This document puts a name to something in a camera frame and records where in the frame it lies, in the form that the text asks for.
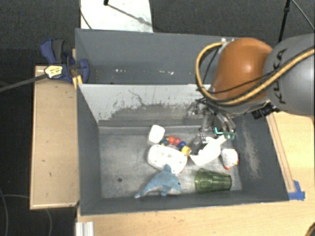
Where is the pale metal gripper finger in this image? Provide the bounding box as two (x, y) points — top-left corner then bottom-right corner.
(192, 132), (210, 154)

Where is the white spray bottle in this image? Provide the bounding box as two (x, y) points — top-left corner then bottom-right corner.
(189, 134), (227, 167)

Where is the white and orange toy bird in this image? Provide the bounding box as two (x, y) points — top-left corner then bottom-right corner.
(220, 148), (240, 171)

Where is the white speckled oval thing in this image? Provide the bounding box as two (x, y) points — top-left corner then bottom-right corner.
(147, 144), (188, 175)

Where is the green clear plastic cup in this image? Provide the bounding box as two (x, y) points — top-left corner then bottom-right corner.
(194, 168), (233, 194)

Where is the white rounded block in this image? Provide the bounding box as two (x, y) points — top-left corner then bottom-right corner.
(148, 124), (166, 144)

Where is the blue toy dolphin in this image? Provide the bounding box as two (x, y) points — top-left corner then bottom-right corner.
(133, 164), (183, 200)

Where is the grey metal bin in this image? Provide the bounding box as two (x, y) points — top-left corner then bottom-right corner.
(74, 28), (290, 216)

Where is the pale wood flat board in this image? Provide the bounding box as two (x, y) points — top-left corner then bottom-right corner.
(29, 65), (81, 210)

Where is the colourful bead string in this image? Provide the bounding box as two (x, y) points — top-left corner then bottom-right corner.
(159, 135), (192, 156)

